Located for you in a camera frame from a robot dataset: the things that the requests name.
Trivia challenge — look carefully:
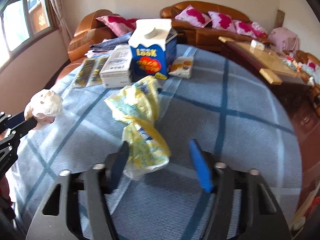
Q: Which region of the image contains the clear bag red white print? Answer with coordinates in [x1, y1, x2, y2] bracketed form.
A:
[24, 89, 63, 130]

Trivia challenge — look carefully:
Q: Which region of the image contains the pale yellow plastic wrapper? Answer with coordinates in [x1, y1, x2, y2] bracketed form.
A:
[105, 76, 171, 180]

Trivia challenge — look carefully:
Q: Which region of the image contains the brown leather armchair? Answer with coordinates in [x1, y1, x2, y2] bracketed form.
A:
[296, 50, 319, 116]

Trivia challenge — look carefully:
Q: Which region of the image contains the brown leather three-seat sofa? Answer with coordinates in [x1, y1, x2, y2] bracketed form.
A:
[159, 0, 272, 53]

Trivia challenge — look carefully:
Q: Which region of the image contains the white tissue box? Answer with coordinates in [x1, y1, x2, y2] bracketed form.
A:
[251, 40, 265, 51]

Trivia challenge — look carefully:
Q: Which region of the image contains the pink floral pillow on chaise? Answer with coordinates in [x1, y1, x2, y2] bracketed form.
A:
[97, 15, 137, 37]

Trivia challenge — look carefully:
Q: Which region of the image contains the clear dark snack packet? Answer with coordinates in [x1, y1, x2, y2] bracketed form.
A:
[72, 56, 108, 88]

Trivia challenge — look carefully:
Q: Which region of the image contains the pink blanket on chair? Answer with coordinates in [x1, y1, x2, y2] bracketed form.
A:
[268, 27, 300, 54]

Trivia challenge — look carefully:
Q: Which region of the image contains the small pastry snack box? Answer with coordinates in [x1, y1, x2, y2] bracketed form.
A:
[169, 56, 194, 79]

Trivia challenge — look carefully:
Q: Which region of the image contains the folded blue plaid bedding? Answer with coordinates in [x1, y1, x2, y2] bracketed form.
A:
[85, 31, 133, 58]

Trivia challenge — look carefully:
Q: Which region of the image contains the beige right curtain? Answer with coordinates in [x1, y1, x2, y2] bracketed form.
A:
[50, 0, 72, 49]

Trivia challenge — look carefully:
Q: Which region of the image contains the white blue milk box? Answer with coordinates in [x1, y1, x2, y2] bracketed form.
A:
[99, 44, 132, 88]

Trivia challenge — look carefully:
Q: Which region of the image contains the brown leather chaise sofa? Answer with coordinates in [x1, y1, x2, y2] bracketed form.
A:
[56, 9, 118, 82]

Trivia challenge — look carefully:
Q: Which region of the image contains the large framed window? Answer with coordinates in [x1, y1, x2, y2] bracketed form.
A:
[1, 0, 57, 67]

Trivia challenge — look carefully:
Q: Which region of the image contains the blue Look milk carton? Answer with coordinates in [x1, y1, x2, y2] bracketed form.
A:
[129, 18, 177, 80]

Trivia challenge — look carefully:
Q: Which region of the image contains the wooden glass-top coffee table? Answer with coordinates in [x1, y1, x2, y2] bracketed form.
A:
[219, 36, 310, 87]

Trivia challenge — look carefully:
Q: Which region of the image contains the pink pillow on armchair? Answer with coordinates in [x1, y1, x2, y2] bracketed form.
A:
[307, 59, 319, 72]

